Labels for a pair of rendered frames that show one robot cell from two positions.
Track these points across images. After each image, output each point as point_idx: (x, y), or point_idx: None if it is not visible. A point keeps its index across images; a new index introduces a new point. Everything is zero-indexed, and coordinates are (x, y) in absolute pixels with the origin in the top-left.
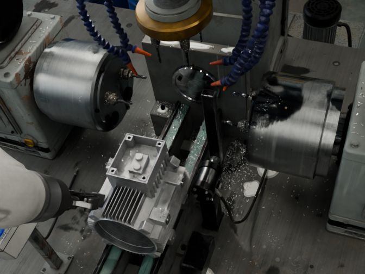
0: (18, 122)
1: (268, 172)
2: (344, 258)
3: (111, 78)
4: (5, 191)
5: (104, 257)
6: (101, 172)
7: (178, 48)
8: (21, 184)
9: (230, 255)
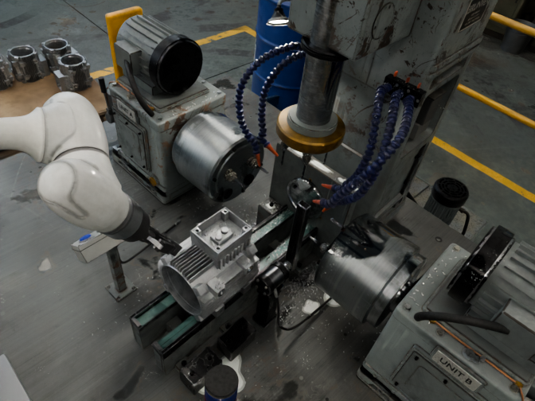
0: (152, 161)
1: (331, 301)
2: None
3: (239, 160)
4: (91, 196)
5: (158, 300)
6: None
7: None
8: (108, 197)
9: (263, 353)
